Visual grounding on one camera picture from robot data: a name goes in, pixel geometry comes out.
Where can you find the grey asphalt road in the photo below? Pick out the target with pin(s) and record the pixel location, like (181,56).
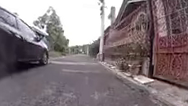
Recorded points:
(75,87)

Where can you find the pale utility pole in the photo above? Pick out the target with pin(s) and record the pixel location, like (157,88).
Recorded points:
(102,26)

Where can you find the potted plants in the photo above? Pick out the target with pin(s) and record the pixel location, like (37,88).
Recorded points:
(127,64)

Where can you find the black car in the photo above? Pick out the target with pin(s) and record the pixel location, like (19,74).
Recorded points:
(6,43)

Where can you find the red ornate fence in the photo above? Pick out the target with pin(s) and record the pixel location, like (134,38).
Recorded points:
(127,35)

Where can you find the green tree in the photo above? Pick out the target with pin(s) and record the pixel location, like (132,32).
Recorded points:
(54,31)

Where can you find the concrete pavement strip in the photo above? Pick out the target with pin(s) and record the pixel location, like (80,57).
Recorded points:
(174,94)

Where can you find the red ornate metal gate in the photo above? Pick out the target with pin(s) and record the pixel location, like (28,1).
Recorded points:
(180,41)

